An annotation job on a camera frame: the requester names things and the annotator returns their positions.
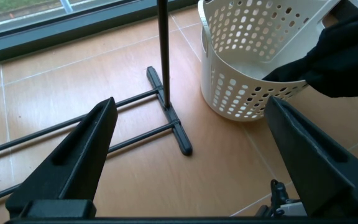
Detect window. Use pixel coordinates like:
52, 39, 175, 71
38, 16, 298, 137
0, 0, 198, 68

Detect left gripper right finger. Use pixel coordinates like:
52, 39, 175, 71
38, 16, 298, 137
264, 95, 358, 218

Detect black clothes rack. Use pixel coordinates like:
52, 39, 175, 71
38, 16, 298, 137
0, 0, 194, 207

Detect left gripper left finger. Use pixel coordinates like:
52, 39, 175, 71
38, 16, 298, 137
5, 96, 119, 218

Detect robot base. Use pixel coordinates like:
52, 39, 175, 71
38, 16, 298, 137
255, 179, 308, 218

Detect white laundry basket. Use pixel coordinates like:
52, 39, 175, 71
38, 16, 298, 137
197, 0, 341, 122

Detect black garment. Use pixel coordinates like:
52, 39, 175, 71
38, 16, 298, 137
262, 2, 358, 98

